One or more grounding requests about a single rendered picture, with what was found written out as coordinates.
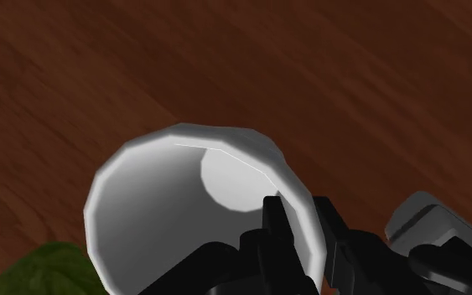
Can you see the white mug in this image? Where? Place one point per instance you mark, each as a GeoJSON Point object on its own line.
{"type": "Point", "coordinates": [158, 212]}

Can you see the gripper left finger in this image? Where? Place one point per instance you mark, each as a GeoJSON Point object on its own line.
{"type": "Point", "coordinates": [272, 261]}

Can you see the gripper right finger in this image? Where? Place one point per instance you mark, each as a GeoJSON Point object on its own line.
{"type": "Point", "coordinates": [362, 265]}

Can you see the green leafy thing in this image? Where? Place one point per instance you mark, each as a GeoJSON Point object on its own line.
{"type": "Point", "coordinates": [51, 271]}

